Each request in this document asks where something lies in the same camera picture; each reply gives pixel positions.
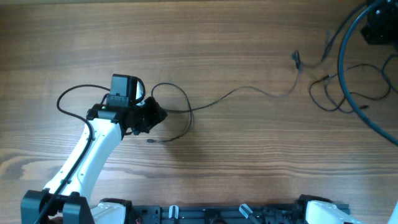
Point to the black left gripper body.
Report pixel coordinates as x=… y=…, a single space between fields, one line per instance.
x=146 y=116

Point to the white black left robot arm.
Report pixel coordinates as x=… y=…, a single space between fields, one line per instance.
x=123 y=111

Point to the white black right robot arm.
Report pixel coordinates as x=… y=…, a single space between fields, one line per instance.
x=318 y=211

